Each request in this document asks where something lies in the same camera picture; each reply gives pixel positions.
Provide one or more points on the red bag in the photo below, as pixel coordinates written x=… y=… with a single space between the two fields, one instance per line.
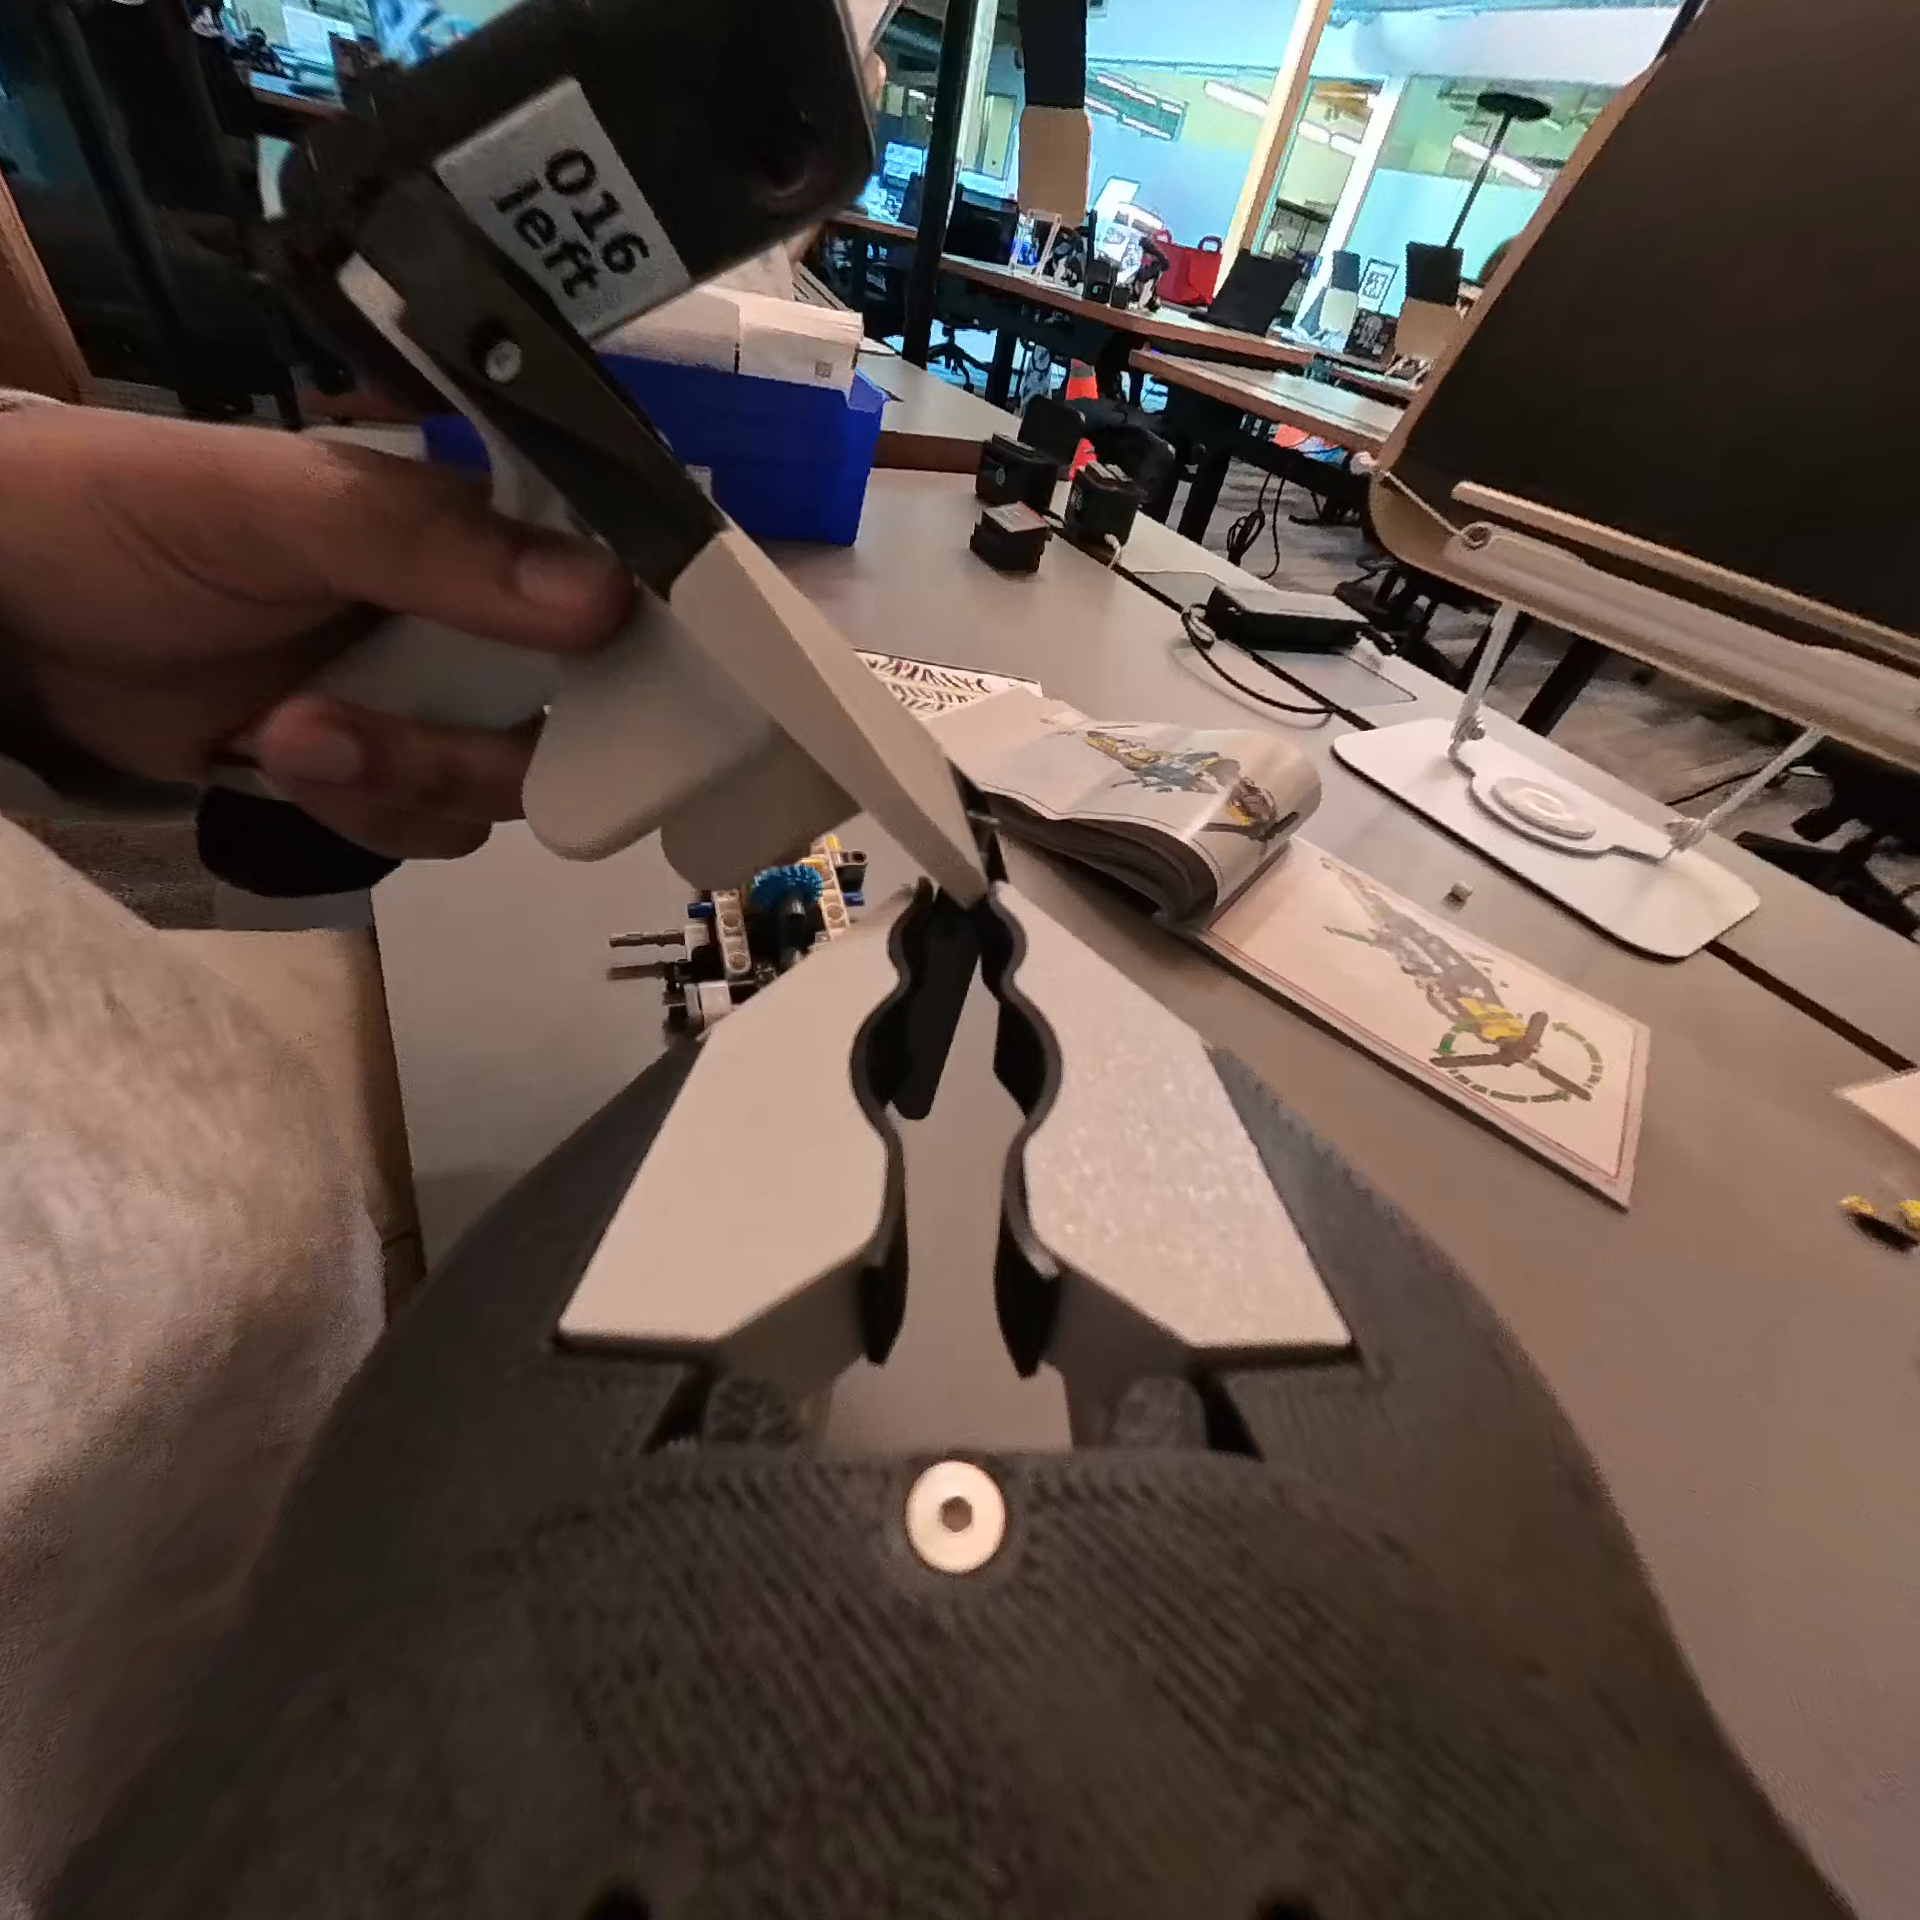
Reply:
x=1189 y=274

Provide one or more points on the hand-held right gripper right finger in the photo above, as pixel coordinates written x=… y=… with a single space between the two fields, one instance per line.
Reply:
x=1154 y=1202

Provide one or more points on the short wooden background desk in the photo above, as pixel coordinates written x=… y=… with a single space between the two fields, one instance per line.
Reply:
x=1275 y=398

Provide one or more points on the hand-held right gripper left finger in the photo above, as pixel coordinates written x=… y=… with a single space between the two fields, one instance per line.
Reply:
x=750 y=1202

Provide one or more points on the white paper sheet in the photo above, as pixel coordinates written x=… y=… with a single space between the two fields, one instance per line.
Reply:
x=1894 y=1114

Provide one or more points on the silver monitor stand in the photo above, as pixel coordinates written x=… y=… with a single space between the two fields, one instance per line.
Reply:
x=1651 y=902

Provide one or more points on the black laptop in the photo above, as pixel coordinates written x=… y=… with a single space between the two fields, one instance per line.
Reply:
x=1253 y=293

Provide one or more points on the partly built lego model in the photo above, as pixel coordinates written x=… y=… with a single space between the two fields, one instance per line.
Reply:
x=735 y=954

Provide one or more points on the zebra striped sticker sheet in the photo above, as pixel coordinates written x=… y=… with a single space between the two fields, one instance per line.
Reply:
x=961 y=683

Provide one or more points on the black floor lamp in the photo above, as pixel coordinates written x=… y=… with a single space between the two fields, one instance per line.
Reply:
x=1512 y=107

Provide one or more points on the blue plastic bin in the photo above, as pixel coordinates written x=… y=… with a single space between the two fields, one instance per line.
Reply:
x=779 y=451

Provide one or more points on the long wooden background desk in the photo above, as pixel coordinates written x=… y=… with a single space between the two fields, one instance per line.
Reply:
x=1171 y=323

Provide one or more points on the person's left hand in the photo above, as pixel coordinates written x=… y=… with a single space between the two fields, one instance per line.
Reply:
x=150 y=571

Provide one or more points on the person's grey sweater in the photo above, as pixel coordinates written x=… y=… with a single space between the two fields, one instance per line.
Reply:
x=136 y=1202

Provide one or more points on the black battery cube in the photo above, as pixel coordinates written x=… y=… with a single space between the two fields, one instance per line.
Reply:
x=1019 y=475
x=1104 y=504
x=1008 y=539

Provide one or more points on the black lego beam piece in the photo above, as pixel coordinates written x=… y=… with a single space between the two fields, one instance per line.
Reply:
x=938 y=1021

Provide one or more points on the white paper bags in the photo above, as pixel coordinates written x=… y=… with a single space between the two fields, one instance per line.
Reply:
x=750 y=331

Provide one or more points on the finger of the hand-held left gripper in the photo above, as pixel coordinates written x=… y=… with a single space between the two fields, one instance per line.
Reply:
x=809 y=692

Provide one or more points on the lego instruction booklet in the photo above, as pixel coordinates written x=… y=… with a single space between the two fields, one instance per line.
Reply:
x=1306 y=960

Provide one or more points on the dark computer monitor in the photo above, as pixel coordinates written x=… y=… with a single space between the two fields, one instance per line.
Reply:
x=1680 y=301

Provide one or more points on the orange cone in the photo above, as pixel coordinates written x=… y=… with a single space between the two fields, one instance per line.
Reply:
x=1085 y=386

